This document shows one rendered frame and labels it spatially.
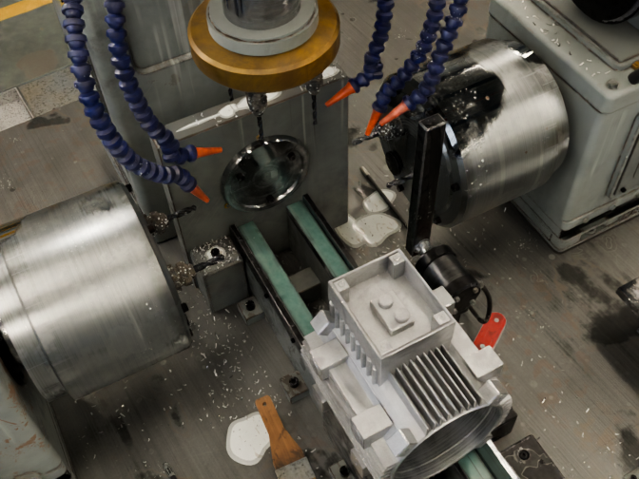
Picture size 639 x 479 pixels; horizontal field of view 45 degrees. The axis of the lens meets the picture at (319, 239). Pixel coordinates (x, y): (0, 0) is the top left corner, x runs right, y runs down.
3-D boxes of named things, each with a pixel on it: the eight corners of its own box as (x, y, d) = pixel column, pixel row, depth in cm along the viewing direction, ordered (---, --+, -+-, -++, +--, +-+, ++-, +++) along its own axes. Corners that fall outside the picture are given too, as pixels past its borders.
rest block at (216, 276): (199, 288, 132) (187, 246, 123) (236, 272, 134) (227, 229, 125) (212, 314, 129) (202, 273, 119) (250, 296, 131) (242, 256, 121)
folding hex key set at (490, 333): (489, 315, 127) (491, 308, 126) (507, 322, 126) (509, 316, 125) (467, 354, 123) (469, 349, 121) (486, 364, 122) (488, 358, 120)
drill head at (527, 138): (329, 176, 132) (326, 60, 112) (523, 95, 143) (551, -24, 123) (407, 280, 118) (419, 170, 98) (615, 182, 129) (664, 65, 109)
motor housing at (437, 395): (302, 385, 107) (295, 313, 92) (416, 327, 112) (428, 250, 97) (377, 511, 96) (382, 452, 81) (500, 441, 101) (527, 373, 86)
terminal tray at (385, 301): (326, 315, 96) (324, 282, 90) (398, 279, 99) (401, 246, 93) (376, 391, 90) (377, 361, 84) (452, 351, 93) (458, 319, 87)
